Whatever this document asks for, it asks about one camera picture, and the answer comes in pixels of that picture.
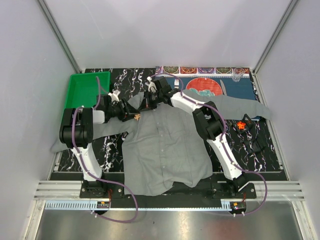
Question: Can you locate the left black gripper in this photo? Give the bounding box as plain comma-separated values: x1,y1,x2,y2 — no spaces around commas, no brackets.
107,97,140,122

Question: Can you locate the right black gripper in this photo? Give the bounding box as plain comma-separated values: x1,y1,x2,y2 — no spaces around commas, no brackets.
138,90,163,113

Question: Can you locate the grey button shirt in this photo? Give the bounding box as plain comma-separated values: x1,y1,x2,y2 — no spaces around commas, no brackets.
50,89,274,197

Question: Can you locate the orange flower brooch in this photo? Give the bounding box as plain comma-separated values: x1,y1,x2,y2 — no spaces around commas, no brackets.
236,120,248,131
134,113,141,121

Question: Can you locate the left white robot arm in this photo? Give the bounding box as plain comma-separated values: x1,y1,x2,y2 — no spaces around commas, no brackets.
59,94,140,198

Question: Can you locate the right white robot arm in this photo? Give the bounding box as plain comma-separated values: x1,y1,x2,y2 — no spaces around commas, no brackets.
139,76,248,199

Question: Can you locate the far black brooch stand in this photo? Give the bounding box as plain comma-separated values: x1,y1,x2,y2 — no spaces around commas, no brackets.
234,114,254,134

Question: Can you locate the black brooch stand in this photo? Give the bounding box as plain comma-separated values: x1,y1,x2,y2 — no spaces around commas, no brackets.
234,114,254,134
244,138,267,154

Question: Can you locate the near black brooch stand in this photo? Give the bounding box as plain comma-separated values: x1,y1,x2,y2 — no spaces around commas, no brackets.
244,138,267,154

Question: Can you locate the silver fork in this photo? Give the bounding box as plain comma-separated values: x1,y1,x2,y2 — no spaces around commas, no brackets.
174,78,180,89

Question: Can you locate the blue patterned placemat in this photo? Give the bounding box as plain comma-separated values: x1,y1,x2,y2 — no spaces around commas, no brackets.
154,65,261,121

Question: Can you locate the green plastic bin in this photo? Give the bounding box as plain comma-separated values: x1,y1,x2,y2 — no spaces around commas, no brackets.
64,71,111,109

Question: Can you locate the red and teal plate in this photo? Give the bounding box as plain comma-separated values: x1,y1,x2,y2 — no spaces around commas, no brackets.
186,77,223,97

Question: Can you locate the silver knife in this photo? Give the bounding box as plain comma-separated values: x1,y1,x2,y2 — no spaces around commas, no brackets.
219,79,227,96

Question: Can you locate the clear drinking glass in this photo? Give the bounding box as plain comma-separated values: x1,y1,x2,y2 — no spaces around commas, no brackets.
232,67,245,82

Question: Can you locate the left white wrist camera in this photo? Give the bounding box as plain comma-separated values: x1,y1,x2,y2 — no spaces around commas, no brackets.
108,90,121,103

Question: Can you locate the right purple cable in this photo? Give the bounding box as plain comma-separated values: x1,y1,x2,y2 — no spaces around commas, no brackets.
150,72,268,216

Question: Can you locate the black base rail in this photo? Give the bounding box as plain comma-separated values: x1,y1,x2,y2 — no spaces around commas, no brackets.
79,177,257,200

